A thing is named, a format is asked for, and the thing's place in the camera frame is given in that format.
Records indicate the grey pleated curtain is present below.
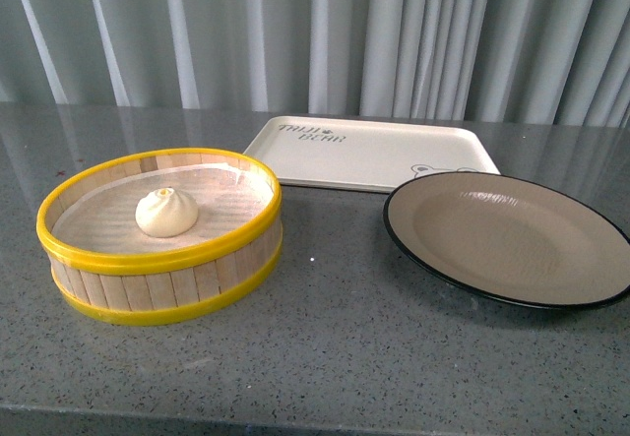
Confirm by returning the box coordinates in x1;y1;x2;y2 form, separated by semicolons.
1;0;629;128

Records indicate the white steamer liner paper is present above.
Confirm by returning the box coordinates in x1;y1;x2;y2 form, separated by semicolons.
52;162;274;254

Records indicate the beige plate with black rim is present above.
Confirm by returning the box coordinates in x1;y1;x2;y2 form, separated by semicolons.
383;172;629;309

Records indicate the yellow rimmed bamboo steamer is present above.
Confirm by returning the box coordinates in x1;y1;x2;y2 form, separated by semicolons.
36;148;283;326

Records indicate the cream bear serving tray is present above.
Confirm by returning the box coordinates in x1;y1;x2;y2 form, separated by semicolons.
245;116;499;193

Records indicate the white steamed bun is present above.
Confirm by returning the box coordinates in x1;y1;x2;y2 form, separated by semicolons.
135;187;199;238

